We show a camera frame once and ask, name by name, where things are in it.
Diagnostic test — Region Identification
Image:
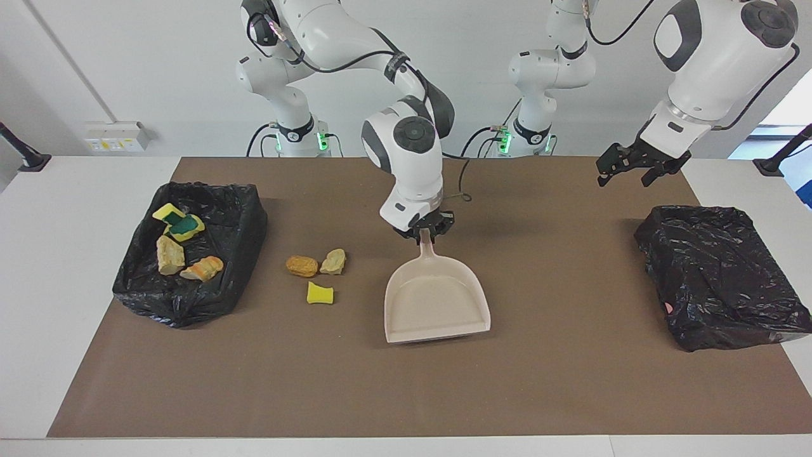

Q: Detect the beige plastic dustpan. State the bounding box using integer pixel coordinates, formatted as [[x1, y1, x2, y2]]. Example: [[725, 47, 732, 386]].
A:
[[384, 227, 492, 344]]

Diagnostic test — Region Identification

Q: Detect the beige bread scrap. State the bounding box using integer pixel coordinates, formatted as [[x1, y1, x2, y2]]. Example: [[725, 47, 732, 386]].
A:
[[319, 248, 347, 275]]

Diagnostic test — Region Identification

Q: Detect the brown peanut toy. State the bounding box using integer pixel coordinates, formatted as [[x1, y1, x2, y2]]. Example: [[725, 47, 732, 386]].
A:
[[285, 256, 319, 278]]

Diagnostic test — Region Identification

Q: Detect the orange striped croissant toy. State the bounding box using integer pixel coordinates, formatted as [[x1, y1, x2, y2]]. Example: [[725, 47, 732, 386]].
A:
[[180, 256, 225, 282]]

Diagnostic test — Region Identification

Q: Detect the pale bread chunk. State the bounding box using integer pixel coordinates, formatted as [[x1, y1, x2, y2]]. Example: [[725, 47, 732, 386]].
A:
[[156, 235, 186, 276]]

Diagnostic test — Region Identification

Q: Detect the black bag bin pink spot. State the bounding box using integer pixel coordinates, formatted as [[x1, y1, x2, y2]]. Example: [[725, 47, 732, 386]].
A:
[[634, 204, 812, 352]]

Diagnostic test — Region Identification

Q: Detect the black bag lined bin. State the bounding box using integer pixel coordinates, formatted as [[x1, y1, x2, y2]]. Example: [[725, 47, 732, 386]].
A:
[[112, 182, 268, 329]]

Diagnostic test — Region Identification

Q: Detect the black clamp stand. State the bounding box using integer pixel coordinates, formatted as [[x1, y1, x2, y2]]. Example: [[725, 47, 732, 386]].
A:
[[0, 122, 51, 173], [753, 124, 812, 177]]

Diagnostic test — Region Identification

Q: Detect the brown table mat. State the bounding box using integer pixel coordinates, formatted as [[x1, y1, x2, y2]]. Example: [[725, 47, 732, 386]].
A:
[[47, 157, 812, 439]]

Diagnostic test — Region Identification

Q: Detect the black base power cable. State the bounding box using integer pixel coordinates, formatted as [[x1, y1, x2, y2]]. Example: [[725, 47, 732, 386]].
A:
[[460, 98, 527, 158], [246, 124, 281, 158]]

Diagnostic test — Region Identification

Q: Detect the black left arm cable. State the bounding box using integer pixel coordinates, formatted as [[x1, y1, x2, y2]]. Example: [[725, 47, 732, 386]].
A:
[[587, 0, 801, 131]]

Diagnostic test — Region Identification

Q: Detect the white wall socket box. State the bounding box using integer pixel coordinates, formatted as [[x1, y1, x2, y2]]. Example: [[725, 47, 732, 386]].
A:
[[84, 121, 152, 153]]

